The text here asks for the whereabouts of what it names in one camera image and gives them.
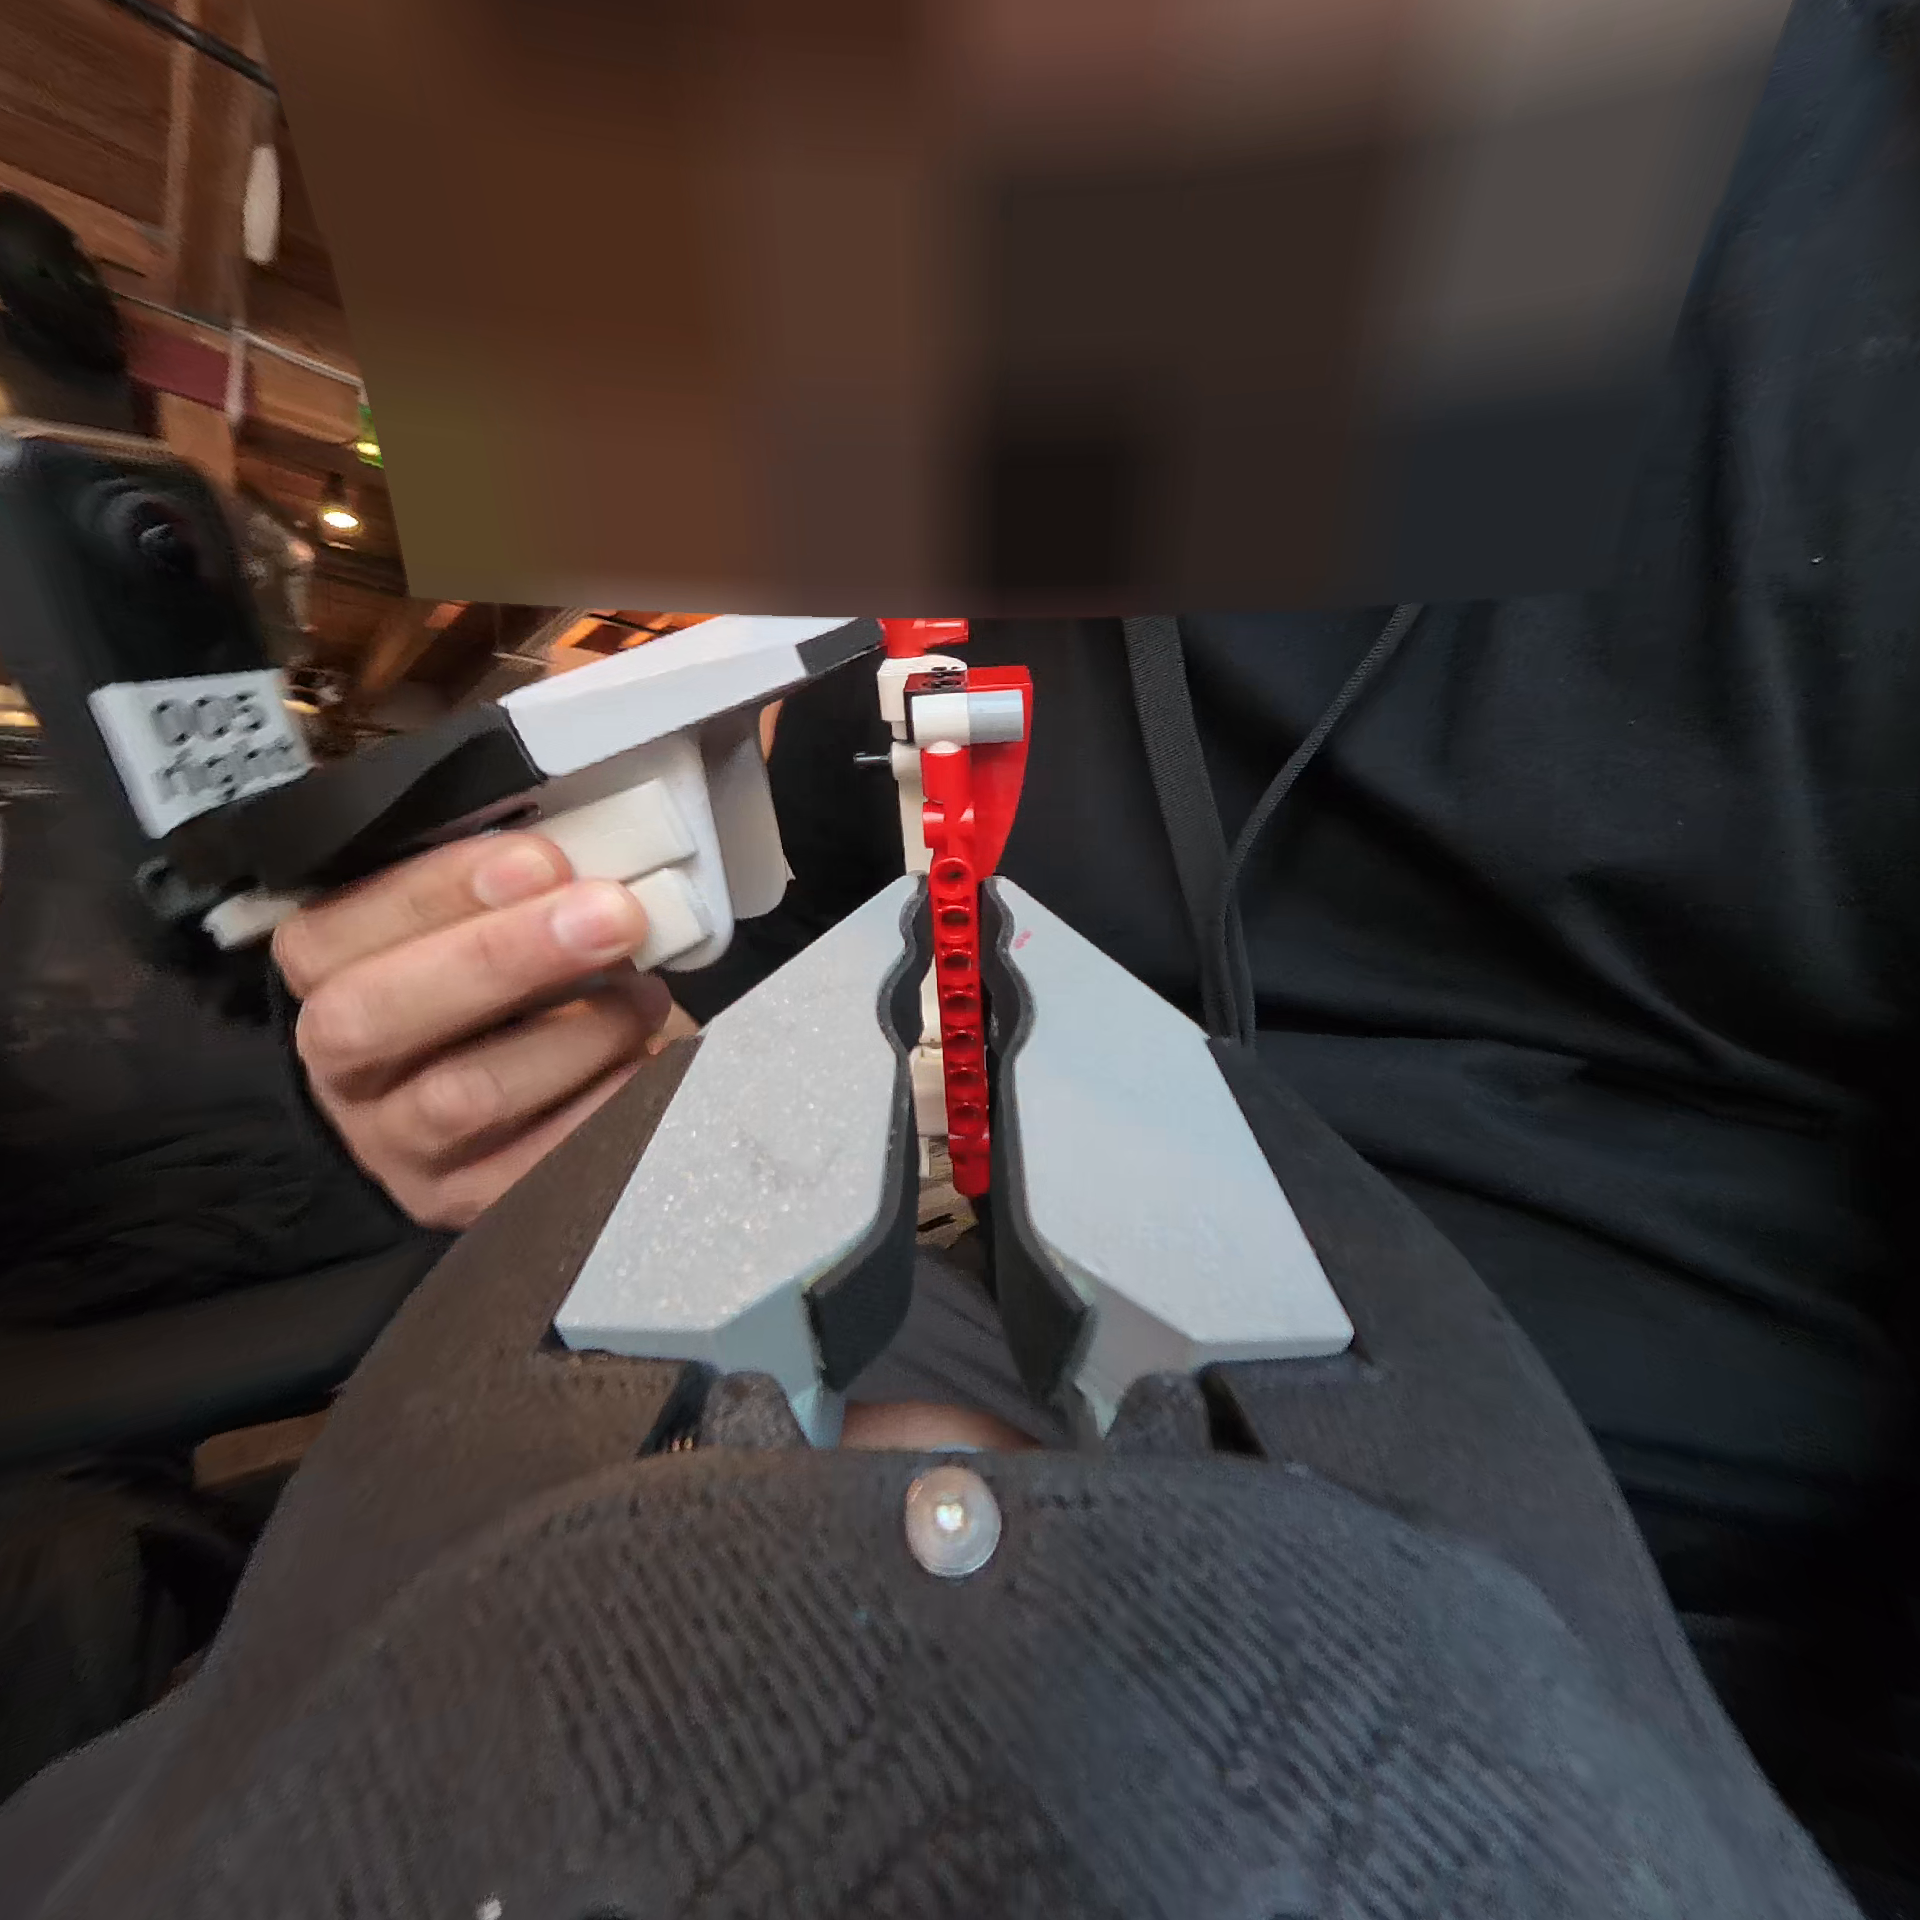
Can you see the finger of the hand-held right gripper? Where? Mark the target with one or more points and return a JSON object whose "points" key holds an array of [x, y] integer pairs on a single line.
{"points": [[661, 690]]}

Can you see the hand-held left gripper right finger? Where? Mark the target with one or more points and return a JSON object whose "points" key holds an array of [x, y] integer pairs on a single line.
{"points": [[1154, 1169]]}

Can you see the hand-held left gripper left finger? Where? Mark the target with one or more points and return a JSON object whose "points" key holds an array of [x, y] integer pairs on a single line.
{"points": [[736, 1169]]}

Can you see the red white toy brick assembly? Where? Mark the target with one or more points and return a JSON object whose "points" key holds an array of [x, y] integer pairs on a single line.
{"points": [[960, 976]]}

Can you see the person's right forearm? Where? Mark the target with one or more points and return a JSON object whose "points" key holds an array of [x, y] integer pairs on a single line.
{"points": [[148, 1169]]}

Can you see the person's right hand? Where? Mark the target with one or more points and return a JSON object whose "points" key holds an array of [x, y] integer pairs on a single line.
{"points": [[450, 1036]]}

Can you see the ceiling lamp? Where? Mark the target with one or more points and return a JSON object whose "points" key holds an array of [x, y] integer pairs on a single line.
{"points": [[337, 519]]}

